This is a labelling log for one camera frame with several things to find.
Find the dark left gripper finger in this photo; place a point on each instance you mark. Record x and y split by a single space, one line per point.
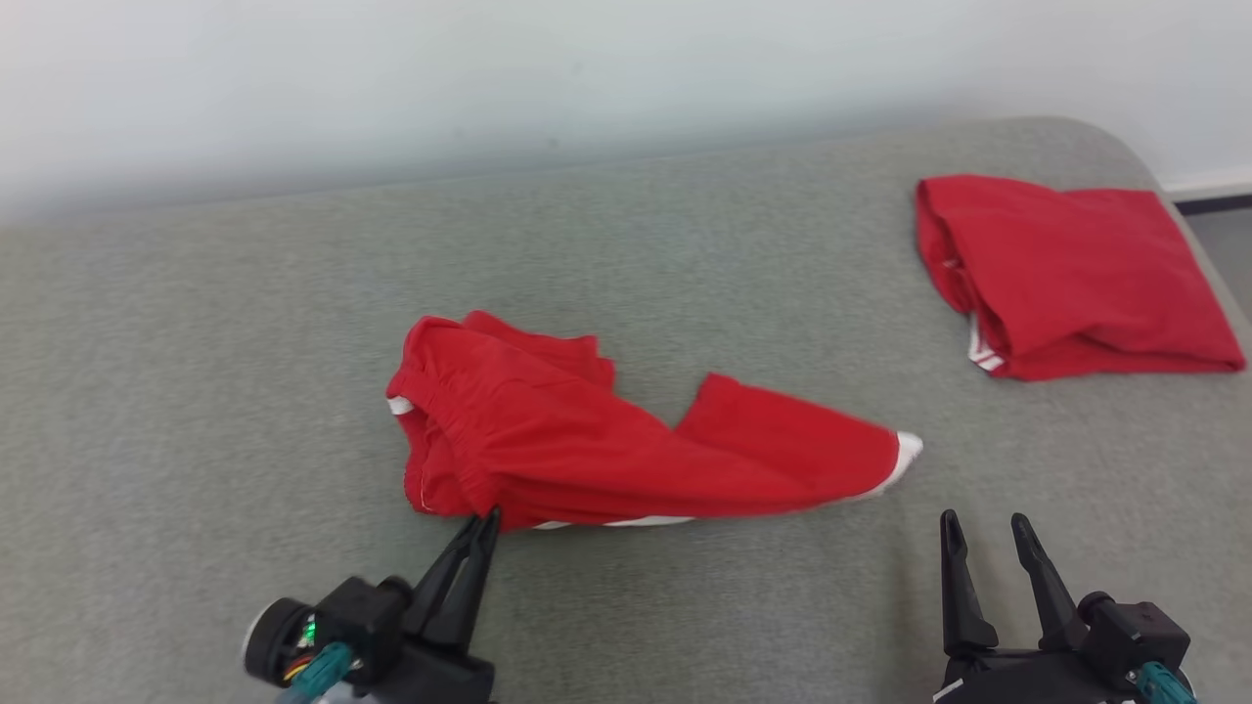
468 596
435 587

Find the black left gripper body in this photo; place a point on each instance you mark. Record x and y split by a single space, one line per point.
430 680

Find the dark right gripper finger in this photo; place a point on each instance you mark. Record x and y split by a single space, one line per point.
961 596
1051 596

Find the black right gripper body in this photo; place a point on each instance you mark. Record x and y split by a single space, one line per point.
1027 680

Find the red shorts white trim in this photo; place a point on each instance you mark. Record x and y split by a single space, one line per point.
548 430

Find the red Bulls 23 jersey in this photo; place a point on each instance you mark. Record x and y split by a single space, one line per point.
1086 274

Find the grey fabric sofa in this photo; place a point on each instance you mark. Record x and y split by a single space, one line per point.
196 342

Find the white skirting board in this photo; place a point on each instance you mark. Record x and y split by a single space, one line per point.
1208 184

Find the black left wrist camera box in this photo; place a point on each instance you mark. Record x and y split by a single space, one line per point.
362 616

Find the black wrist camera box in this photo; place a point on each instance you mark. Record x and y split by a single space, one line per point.
1144 631
362 616

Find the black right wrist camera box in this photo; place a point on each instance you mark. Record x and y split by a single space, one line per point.
1144 631

